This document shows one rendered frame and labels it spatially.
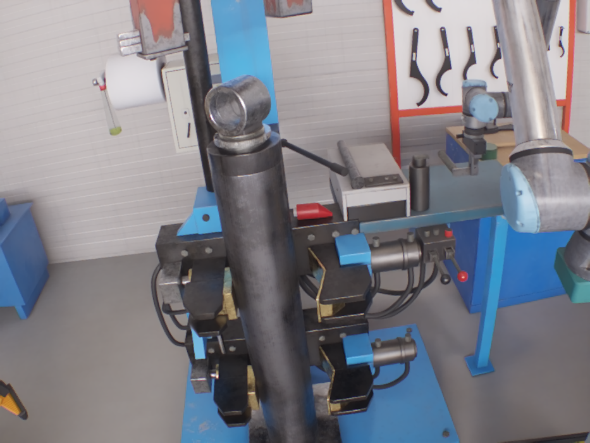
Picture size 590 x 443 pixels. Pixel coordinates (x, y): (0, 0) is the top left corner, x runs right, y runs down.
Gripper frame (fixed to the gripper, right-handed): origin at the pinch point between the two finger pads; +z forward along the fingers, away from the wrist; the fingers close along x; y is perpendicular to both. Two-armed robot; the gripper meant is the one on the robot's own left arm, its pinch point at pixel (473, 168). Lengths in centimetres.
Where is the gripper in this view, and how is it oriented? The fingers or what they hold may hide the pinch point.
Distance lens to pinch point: 197.0
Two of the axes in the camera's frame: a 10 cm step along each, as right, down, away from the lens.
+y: -9.9, 1.2, -0.1
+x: 0.7, 4.7, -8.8
